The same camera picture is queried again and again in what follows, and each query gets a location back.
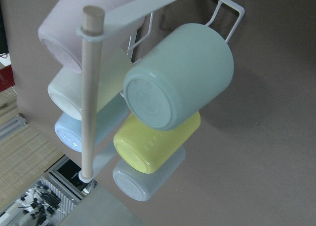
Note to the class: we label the green cup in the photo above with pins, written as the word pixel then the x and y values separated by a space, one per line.
pixel 179 76

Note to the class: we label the yellow cup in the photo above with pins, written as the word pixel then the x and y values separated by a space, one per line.
pixel 146 149

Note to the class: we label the grey cup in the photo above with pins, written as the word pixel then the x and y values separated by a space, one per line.
pixel 140 186

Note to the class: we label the light blue cup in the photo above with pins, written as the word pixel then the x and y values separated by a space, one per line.
pixel 68 129

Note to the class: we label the cream white cup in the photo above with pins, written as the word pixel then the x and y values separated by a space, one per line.
pixel 65 89

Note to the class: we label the pink cup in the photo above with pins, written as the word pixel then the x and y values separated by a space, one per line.
pixel 58 31

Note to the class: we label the red cylindrical container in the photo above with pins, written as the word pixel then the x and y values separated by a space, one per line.
pixel 6 78

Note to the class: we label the white wire cup rack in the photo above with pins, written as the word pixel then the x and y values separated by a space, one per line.
pixel 116 22

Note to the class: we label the wooden rack handle dowel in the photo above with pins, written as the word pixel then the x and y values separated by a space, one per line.
pixel 92 26

